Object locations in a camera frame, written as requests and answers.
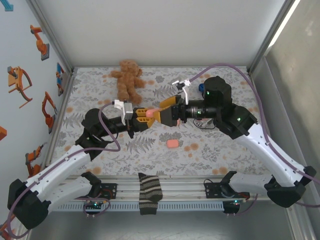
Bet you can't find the brown teddy bear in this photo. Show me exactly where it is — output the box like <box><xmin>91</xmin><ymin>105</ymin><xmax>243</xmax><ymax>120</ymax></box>
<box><xmin>110</xmin><ymin>59</ymin><xmax>146</xmax><ymax>105</ymax></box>

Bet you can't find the floral patterned table mat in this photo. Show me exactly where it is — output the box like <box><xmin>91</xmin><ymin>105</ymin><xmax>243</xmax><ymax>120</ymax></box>
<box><xmin>48</xmin><ymin>66</ymin><xmax>279</xmax><ymax>177</ymax></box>

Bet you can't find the black beige striped sock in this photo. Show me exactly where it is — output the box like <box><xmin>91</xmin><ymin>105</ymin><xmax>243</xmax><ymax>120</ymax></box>
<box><xmin>138</xmin><ymin>172</ymin><xmax>164</xmax><ymax>216</ymax></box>

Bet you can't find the orange gripper claw sticker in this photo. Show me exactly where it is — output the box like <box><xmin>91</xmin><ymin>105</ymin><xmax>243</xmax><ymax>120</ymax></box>
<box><xmin>6</xmin><ymin>66</ymin><xmax>33</xmax><ymax>109</ymax></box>

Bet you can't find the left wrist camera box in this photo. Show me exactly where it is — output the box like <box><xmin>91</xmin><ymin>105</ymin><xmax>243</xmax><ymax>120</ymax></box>
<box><xmin>113</xmin><ymin>99</ymin><xmax>135</xmax><ymax>125</ymax></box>

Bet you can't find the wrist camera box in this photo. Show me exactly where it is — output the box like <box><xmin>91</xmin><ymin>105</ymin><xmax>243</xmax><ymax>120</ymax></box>
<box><xmin>113</xmin><ymin>99</ymin><xmax>135</xmax><ymax>125</ymax></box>
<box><xmin>171</xmin><ymin>78</ymin><xmax>192</xmax><ymax>106</ymax></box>

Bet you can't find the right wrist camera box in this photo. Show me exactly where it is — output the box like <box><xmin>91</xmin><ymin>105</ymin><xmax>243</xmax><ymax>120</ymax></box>
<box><xmin>171</xmin><ymin>78</ymin><xmax>192</xmax><ymax>106</ymax></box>

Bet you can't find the blue orange wall sticker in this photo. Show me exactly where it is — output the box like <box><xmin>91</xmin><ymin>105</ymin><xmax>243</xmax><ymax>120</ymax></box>
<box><xmin>56</xmin><ymin>62</ymin><xmax>65</xmax><ymax>97</ymax></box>

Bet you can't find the aluminium rail base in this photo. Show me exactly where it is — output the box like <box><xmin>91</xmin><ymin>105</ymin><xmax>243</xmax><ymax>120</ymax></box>
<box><xmin>23</xmin><ymin>174</ymin><xmax>301</xmax><ymax>202</ymax></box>

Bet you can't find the aluminium frame post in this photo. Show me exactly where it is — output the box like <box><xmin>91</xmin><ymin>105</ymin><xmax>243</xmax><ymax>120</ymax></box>
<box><xmin>26</xmin><ymin>0</ymin><xmax>75</xmax><ymax>75</ymax></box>
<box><xmin>246</xmin><ymin>0</ymin><xmax>301</xmax><ymax>75</ymax></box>

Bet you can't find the white perforated cable duct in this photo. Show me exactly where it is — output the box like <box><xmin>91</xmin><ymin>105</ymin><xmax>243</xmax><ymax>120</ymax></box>
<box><xmin>49</xmin><ymin>201</ymin><xmax>225</xmax><ymax>211</ymax></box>

